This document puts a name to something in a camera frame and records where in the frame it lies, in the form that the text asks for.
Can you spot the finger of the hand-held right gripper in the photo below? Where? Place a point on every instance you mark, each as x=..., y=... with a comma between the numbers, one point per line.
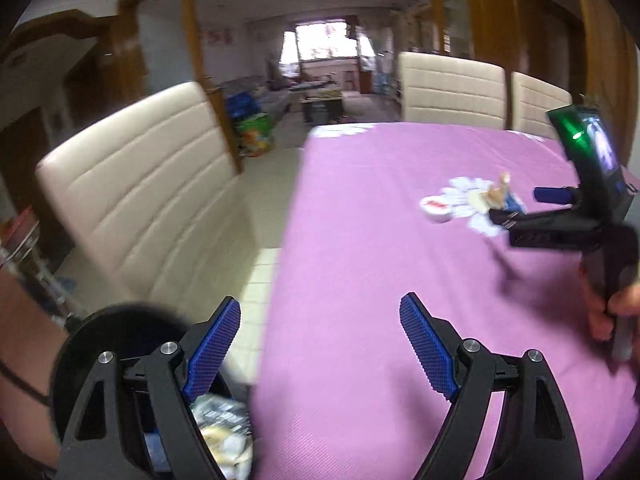
x=552, y=195
x=510, y=217

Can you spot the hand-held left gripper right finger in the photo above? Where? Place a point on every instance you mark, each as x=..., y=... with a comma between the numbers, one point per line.
x=427, y=345

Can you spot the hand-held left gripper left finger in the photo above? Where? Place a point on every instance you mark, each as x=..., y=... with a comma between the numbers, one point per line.
x=215, y=345

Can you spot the small toy figurine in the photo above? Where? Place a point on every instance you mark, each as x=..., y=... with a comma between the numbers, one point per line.
x=497, y=192

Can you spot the white tissue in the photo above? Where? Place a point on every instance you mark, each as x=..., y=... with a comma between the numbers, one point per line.
x=235, y=455

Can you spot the black trash bin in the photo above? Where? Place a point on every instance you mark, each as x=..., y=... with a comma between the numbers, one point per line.
x=85, y=340

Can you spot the person's right hand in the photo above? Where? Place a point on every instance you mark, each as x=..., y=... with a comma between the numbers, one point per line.
x=597, y=305

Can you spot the small white round lid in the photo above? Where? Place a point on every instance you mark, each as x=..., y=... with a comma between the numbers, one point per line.
x=436, y=207

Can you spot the pink floral tablecloth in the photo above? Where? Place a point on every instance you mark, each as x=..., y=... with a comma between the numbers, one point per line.
x=380, y=240

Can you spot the light wooden door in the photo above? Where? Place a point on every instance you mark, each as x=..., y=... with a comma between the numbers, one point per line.
x=500, y=20

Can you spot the wide cream padded chair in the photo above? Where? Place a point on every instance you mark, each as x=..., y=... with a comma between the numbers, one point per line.
x=145, y=175

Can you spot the person's leg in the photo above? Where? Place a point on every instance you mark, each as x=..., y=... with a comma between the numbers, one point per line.
x=20, y=360

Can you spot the green printed bag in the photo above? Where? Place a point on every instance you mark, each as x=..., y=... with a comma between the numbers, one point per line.
x=256, y=135

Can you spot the dark coffee table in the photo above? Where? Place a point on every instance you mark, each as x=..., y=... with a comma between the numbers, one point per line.
x=322, y=105

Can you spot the red round stool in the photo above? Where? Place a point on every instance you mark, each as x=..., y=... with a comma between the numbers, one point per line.
x=15, y=235

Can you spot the blue box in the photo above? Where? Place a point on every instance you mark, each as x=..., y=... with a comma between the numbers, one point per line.
x=242, y=105

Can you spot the window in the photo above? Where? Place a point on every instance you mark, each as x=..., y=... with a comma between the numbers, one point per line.
x=325, y=47

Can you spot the grey sofa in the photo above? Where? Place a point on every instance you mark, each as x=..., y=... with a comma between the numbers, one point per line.
x=265, y=92

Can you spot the wooden column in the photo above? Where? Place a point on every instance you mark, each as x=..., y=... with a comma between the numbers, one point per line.
x=200, y=60

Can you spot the red wall decorations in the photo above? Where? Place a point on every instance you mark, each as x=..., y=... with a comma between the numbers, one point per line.
x=220, y=36

